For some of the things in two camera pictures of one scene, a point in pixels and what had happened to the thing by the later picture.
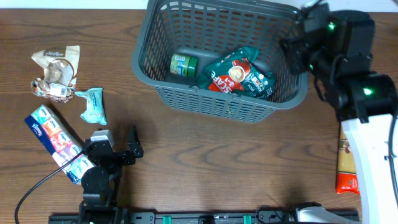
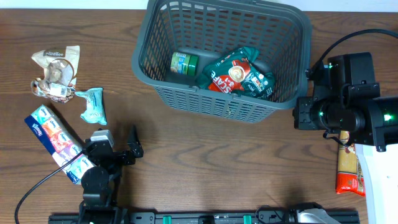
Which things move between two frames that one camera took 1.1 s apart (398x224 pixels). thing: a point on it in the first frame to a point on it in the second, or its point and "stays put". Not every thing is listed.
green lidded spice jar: x=184 y=65 stays put
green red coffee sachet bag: x=237 y=71 stays put
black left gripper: x=119 y=156 stays put
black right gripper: x=294 y=52 to x=301 y=112
